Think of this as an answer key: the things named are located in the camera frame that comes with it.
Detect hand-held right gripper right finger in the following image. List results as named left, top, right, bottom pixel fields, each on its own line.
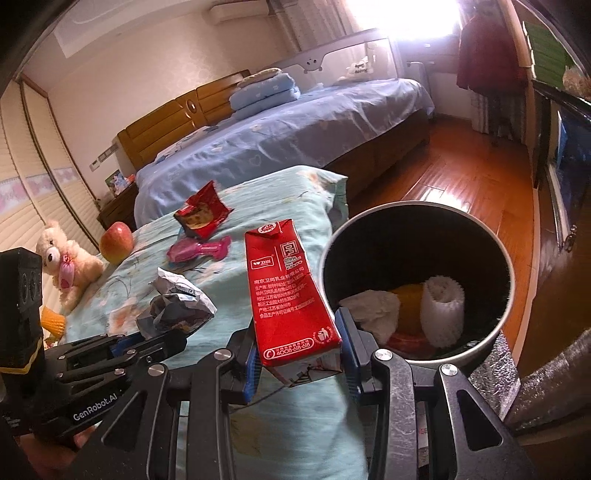
left=334, top=307, right=542, bottom=480

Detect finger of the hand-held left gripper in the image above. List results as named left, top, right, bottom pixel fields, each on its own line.
left=59, top=331, right=188, bottom=394
left=57, top=333, right=140, bottom=366

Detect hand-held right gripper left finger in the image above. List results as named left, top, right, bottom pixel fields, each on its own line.
left=69, top=318, right=267, bottom=480

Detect foil snack wrapper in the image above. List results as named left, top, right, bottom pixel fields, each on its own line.
left=136, top=268, right=218, bottom=341

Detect orange foam fruit net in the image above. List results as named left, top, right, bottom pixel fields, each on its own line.
left=390, top=284, right=428, bottom=336

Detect red milk carton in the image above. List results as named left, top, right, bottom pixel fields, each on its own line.
left=244, top=219, right=344, bottom=387

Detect black round trash bin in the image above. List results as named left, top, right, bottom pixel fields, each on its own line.
left=322, top=200, right=516, bottom=363

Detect person's left hand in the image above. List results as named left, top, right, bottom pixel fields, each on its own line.
left=18, top=424, right=100, bottom=480

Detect small orange foam net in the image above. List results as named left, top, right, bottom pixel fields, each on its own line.
left=41, top=307, right=68, bottom=339

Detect white tissue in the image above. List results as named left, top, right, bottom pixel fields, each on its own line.
left=339, top=290, right=400, bottom=345

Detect cream teddy bear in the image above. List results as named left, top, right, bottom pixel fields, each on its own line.
left=36, top=220, right=105, bottom=315

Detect white foam fruit net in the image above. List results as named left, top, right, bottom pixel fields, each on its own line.
left=420, top=275, right=465, bottom=350

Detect red apple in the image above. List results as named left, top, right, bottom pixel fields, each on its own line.
left=100, top=222, right=135, bottom=265

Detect printed cardboard box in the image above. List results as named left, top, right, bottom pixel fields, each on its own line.
left=413, top=401, right=440, bottom=480

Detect pink candy wrapper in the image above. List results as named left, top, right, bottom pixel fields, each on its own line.
left=167, top=236, right=232, bottom=265

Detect wooden nightstand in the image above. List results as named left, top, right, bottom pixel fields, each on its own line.
left=97, top=182, right=140, bottom=232

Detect white sliding wardrobe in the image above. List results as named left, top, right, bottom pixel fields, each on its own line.
left=0, top=78, right=107, bottom=256

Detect red cookie snack wrapper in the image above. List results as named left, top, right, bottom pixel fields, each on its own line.
left=173, top=181, right=233, bottom=241

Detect silver foil mat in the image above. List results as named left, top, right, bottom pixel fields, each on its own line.
left=466, top=332, right=591, bottom=431

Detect light teal printed blanket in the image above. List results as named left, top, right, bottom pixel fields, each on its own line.
left=60, top=165, right=371, bottom=480

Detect bed with blue sheet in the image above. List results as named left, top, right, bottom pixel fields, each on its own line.
left=134, top=78, right=435, bottom=232

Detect wooden headboard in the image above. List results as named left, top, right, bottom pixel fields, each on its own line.
left=116, top=70, right=253, bottom=172

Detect folded blue quilt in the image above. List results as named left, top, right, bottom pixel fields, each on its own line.
left=229, top=68, right=301, bottom=112

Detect white floor appliance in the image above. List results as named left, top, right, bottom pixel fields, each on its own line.
left=406, top=60, right=431, bottom=94

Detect dark wooden cabinet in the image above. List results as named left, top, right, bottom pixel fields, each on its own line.
left=530, top=78, right=591, bottom=251

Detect hanging dark red clothes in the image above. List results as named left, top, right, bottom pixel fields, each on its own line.
left=457, top=14, right=530, bottom=93

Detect white air conditioner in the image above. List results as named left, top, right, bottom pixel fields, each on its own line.
left=206, top=0, right=260, bottom=25

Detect beige plush toy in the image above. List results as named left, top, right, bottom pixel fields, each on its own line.
left=562, top=66, right=591, bottom=94

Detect green stacked boxes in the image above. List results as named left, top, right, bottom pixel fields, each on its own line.
left=525, top=21, right=574, bottom=84

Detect photo frame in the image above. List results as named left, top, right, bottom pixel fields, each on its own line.
left=105, top=169, right=128, bottom=195

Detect wall switch panel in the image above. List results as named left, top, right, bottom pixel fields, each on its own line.
left=90, top=145, right=119, bottom=172

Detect grey bed guard rail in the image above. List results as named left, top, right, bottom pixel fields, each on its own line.
left=268, top=28, right=400, bottom=86

